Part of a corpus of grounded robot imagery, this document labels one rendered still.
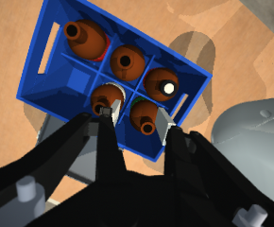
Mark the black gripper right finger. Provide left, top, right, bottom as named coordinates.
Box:
left=155, top=107, right=274, bottom=227

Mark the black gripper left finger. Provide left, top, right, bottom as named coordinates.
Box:
left=0, top=99, right=140, bottom=227

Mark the blue plastic crate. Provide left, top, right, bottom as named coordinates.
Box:
left=16, top=0, right=194, bottom=153

